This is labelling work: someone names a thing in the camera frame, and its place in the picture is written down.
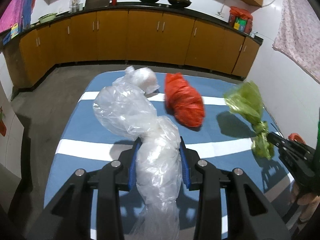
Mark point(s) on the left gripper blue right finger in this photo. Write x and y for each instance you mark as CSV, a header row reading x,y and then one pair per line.
x,y
185,164

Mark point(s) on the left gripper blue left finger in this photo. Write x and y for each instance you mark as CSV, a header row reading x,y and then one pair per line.
x,y
132,169

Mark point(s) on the small red plastic bag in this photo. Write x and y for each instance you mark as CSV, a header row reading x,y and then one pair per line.
x,y
183,100

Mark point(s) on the long clear plastic bag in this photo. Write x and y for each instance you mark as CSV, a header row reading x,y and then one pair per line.
x,y
125,111

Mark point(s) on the light green plastic bag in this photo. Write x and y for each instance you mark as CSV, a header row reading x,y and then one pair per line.
x,y
245,100

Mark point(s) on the brown lower kitchen cabinets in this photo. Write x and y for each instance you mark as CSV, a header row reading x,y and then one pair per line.
x,y
169,36

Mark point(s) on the right hand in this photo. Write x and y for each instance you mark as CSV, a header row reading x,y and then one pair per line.
x,y
309,200

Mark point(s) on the red plastic basket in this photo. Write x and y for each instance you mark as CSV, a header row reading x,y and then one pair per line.
x,y
296,137

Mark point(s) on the blue white striped tablecloth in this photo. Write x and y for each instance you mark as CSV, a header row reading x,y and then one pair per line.
x,y
224,139

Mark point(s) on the small white plastic bag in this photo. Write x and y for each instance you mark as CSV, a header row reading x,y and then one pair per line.
x,y
144,78

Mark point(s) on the pink floral hanging cloth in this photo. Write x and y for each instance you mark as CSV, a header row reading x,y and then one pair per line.
x,y
298,36

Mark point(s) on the white cabinet with flower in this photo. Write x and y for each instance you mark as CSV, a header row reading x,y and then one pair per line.
x,y
11,143

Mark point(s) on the red bag on counter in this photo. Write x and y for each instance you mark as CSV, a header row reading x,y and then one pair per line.
x,y
240,19

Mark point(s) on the black wok with lid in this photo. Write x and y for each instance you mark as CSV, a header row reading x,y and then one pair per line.
x,y
180,3

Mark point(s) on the dark cutting board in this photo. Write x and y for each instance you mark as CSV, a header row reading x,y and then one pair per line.
x,y
95,4

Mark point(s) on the green bowl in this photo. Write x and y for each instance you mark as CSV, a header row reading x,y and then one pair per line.
x,y
47,18

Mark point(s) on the pink purple hanging cloth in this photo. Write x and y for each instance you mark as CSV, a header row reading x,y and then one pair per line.
x,y
18,11

